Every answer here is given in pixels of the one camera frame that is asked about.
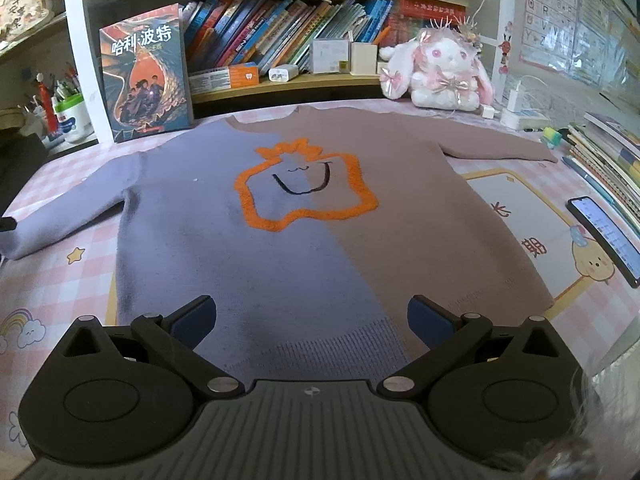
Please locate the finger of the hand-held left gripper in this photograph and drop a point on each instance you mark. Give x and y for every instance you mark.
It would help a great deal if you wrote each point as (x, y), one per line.
(6, 223)

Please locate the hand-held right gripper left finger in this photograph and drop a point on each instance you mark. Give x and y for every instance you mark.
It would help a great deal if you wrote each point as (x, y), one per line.
(192, 322)

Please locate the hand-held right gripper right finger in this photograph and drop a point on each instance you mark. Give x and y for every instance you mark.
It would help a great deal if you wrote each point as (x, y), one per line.
(430, 322)

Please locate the purple and brown sweater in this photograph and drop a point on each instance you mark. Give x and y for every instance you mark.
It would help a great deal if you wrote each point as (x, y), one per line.
(210, 240)

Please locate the pink checked desk mat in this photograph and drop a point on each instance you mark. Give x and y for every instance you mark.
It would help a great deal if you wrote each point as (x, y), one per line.
(65, 280)

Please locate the white jar with green lid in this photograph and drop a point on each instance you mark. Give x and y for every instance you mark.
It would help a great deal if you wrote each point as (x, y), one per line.
(75, 120)

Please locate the bunch of coloured pens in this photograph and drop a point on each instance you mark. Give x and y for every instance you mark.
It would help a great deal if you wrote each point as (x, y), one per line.
(55, 87)

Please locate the black smartphone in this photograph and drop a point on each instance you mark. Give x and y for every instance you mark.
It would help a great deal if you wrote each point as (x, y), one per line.
(605, 240)

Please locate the dragon cover novel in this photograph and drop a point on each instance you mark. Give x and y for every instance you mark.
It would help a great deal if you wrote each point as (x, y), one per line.
(145, 75)

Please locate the white power strip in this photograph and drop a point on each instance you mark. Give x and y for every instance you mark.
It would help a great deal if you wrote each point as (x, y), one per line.
(522, 119)

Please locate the printed cloth bag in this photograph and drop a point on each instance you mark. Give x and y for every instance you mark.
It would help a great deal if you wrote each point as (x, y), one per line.
(22, 0)

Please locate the stack of thin books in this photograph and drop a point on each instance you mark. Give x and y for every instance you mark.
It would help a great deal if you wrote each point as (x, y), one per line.
(607, 160)

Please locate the white plug charger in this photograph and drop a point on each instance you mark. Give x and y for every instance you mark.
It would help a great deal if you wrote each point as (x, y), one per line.
(516, 94)

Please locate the orange and white box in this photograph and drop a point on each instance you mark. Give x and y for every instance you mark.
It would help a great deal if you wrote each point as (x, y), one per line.
(225, 79)

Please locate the white and pink plush bunny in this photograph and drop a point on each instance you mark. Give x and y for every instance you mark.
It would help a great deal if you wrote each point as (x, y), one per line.
(440, 70)

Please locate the wooden bookshelf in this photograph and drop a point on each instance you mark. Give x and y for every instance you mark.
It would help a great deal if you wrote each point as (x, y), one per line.
(310, 85)

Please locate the cream pen box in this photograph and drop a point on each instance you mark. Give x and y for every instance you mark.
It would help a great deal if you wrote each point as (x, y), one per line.
(363, 58)

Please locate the white square box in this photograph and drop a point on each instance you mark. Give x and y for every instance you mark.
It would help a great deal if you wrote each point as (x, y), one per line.
(329, 56)

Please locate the row of colourful books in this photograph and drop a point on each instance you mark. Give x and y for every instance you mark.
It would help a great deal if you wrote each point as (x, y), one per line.
(280, 30)

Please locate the alphabet wall poster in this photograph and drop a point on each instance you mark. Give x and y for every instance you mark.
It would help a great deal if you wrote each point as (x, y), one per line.
(575, 15)

